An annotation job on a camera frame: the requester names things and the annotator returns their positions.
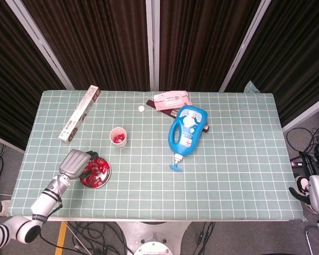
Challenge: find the green checked tablecloth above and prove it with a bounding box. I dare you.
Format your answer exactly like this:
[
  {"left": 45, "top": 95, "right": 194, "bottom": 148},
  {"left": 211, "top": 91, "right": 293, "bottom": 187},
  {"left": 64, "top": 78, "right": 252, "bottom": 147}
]
[{"left": 6, "top": 81, "right": 308, "bottom": 223}]

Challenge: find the pink wet wipes pack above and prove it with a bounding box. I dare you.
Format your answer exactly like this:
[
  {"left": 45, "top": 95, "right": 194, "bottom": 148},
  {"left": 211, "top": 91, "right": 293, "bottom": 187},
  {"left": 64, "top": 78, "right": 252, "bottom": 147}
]
[{"left": 153, "top": 90, "right": 192, "bottom": 111}]

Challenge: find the black power adapter cluster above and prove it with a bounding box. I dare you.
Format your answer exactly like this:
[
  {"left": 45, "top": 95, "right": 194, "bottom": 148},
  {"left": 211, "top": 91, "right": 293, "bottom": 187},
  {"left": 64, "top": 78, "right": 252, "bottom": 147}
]
[{"left": 301, "top": 152, "right": 319, "bottom": 177}]

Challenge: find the white metal frame rail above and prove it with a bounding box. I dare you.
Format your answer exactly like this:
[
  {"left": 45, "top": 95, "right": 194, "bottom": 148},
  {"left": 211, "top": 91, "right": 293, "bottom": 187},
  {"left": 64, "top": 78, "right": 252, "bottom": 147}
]
[
  {"left": 281, "top": 92, "right": 319, "bottom": 133},
  {"left": 0, "top": 132, "right": 26, "bottom": 155}
]

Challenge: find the blue pump detergent bottle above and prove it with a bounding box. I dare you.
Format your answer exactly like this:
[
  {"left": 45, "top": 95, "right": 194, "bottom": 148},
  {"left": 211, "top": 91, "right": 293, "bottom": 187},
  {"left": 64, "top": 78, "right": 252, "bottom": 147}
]
[{"left": 167, "top": 105, "right": 208, "bottom": 173}]

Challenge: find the white paper cup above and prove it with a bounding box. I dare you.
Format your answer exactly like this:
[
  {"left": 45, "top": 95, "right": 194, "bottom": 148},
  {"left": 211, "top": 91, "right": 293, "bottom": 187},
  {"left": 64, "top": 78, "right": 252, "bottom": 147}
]
[{"left": 109, "top": 127, "right": 128, "bottom": 148}]

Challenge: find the white metal frame post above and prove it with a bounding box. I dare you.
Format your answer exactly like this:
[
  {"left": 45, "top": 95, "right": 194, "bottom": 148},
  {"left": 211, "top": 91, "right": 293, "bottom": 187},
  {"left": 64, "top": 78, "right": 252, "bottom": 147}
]
[
  {"left": 5, "top": 0, "right": 75, "bottom": 91},
  {"left": 145, "top": 0, "right": 161, "bottom": 91},
  {"left": 218, "top": 0, "right": 272, "bottom": 93}
]

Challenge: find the yellow floor tape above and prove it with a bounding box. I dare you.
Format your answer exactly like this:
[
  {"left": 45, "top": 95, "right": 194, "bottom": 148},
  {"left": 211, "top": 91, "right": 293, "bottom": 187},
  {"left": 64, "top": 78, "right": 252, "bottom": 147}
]
[{"left": 55, "top": 222, "right": 69, "bottom": 255}]

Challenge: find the dark brown pleated curtain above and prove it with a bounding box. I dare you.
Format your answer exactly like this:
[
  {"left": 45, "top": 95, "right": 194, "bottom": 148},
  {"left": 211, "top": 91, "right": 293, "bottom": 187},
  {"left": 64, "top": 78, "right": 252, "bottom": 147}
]
[
  {"left": 224, "top": 0, "right": 319, "bottom": 127},
  {"left": 21, "top": 0, "right": 151, "bottom": 91},
  {"left": 0, "top": 0, "right": 67, "bottom": 151},
  {"left": 159, "top": 0, "right": 261, "bottom": 92}
]

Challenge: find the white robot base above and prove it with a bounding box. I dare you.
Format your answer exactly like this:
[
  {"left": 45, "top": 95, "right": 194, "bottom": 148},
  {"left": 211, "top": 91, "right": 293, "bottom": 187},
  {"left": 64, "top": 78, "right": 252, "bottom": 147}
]
[{"left": 116, "top": 220, "right": 192, "bottom": 255}]

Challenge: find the round silver metal plate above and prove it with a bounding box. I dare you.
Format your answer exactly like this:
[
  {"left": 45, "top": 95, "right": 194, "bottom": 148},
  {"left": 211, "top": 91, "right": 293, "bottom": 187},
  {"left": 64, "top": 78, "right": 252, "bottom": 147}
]
[{"left": 79, "top": 156, "right": 112, "bottom": 189}]

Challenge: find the white metal table frame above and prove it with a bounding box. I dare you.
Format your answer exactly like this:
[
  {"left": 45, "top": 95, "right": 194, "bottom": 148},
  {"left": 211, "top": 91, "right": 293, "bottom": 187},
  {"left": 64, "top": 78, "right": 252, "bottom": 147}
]
[{"left": 18, "top": 215, "right": 295, "bottom": 223}]

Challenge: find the grey metal bar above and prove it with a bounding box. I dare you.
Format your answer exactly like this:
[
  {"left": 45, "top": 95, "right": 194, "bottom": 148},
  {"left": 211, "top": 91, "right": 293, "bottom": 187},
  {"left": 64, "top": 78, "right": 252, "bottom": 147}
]
[{"left": 304, "top": 225, "right": 318, "bottom": 255}]

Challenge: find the long white wrap box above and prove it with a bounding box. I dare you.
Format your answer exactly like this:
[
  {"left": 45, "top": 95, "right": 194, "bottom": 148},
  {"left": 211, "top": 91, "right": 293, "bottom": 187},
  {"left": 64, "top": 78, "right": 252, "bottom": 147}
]
[{"left": 58, "top": 84, "right": 101, "bottom": 144}]

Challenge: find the long dark red box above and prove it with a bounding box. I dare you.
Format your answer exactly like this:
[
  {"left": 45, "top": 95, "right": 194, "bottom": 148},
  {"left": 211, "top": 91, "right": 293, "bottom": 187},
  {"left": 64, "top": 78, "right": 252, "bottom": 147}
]
[{"left": 145, "top": 99, "right": 211, "bottom": 133}]

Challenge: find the silver black robot left hand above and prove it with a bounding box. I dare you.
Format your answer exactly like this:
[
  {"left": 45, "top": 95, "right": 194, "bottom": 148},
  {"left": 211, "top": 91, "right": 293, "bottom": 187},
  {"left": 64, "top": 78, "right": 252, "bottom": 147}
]
[{"left": 58, "top": 148, "right": 100, "bottom": 181}]

